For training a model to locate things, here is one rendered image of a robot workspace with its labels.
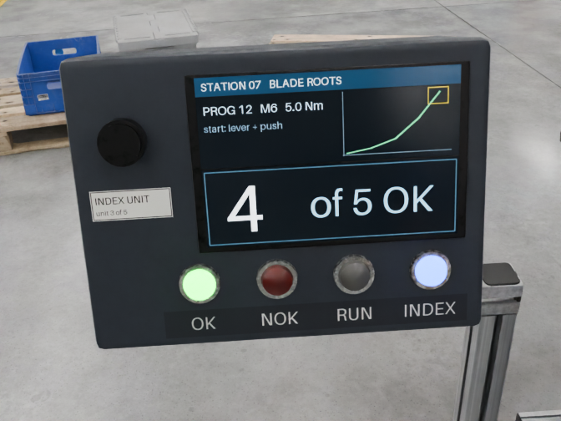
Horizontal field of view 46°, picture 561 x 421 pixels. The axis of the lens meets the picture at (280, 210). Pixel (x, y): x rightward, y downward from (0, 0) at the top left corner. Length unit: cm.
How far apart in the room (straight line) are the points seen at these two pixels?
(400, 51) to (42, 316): 202
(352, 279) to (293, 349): 161
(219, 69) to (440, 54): 13
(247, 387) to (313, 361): 21
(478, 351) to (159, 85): 34
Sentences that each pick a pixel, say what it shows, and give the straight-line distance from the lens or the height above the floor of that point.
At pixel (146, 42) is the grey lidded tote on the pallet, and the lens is 344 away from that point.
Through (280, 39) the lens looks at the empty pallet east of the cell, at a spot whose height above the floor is 14.
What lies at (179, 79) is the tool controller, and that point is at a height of 124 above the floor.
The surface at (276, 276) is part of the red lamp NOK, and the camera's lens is 42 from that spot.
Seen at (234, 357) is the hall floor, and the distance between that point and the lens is 202.
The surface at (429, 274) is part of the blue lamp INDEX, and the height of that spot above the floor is 112.
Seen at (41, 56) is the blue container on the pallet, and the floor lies 28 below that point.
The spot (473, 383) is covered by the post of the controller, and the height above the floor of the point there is 95.
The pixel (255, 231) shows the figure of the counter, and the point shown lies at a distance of 42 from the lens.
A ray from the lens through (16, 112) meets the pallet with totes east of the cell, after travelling 367.
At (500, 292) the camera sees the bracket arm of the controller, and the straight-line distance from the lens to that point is 55.
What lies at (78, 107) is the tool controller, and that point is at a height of 123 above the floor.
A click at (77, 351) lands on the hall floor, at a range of 216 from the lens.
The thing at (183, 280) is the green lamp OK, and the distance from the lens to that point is 43.
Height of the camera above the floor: 137
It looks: 30 degrees down
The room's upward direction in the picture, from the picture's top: 2 degrees counter-clockwise
